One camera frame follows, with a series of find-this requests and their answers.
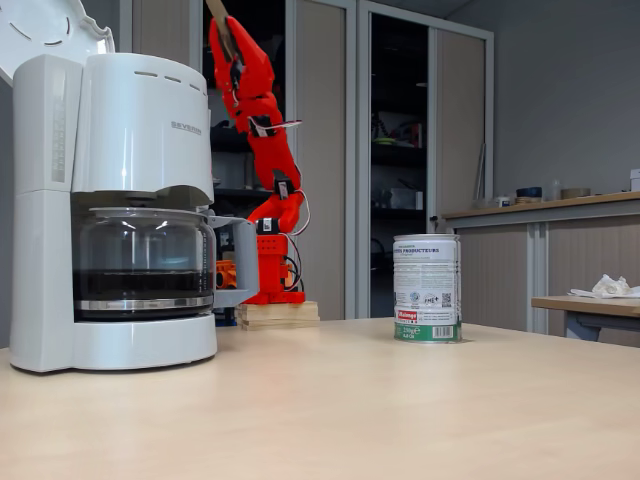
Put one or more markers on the white green coffee tin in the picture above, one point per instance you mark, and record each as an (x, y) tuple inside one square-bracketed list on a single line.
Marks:
[(427, 285)]

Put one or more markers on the white coffee maker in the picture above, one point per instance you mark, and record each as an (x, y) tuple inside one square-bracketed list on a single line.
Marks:
[(125, 125)]

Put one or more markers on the crumpled white cloth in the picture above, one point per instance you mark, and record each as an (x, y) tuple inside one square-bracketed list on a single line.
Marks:
[(607, 287)]

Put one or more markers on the clear plastic bottle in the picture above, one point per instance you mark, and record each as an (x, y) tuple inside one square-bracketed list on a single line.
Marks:
[(555, 191)]

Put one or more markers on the orange plastic clamp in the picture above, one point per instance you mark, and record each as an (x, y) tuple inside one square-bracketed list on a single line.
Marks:
[(226, 275)]

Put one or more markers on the red robot arm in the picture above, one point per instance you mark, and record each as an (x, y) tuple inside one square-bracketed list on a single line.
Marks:
[(272, 155)]

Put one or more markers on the white box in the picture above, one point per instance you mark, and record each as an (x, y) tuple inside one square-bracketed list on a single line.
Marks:
[(635, 180)]

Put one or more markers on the grey tambour door cabinet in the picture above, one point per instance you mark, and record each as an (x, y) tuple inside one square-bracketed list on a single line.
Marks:
[(320, 75), (462, 125)]

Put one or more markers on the low grey sideboard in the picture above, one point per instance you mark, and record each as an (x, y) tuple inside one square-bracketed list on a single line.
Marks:
[(500, 265)]

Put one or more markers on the beige tape roll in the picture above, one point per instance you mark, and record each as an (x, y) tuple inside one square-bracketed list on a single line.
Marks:
[(575, 193)]

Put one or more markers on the wooden base block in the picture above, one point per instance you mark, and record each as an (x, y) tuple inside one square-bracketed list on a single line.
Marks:
[(280, 315)]

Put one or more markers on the small wooden table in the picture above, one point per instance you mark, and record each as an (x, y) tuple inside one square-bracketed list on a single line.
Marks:
[(590, 307)]

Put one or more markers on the grey leaning rod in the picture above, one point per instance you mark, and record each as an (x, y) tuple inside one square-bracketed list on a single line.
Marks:
[(480, 170)]

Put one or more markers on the dark blue tape roll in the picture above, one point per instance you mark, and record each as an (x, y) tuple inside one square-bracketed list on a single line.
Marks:
[(529, 194)]

